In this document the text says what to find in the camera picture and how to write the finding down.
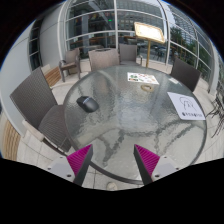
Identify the colourful picture menu card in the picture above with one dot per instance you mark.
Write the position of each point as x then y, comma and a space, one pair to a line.
142, 78

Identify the tan tape roll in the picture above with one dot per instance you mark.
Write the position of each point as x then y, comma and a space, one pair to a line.
142, 88

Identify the gold menu display stand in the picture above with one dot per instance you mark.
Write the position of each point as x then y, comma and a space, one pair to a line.
148, 32

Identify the wooden slat bench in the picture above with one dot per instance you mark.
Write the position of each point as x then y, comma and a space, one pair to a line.
10, 140
53, 76

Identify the brown wicker armchair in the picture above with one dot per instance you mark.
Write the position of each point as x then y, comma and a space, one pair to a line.
71, 57

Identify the green metal bistro table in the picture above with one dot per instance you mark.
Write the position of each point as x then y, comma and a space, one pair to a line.
218, 110

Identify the black computer mouse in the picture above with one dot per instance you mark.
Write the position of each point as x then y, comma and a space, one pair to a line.
88, 104

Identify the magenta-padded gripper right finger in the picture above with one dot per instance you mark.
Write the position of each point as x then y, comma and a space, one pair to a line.
148, 160

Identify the grey wicker armchair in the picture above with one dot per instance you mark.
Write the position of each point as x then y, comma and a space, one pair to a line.
128, 52

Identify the dark grey wicker chair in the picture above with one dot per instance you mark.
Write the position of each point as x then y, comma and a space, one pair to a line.
33, 96
185, 73

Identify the small white card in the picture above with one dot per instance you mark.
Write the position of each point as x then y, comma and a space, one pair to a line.
173, 80

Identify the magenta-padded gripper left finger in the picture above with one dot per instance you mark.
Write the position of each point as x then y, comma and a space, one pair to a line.
78, 160

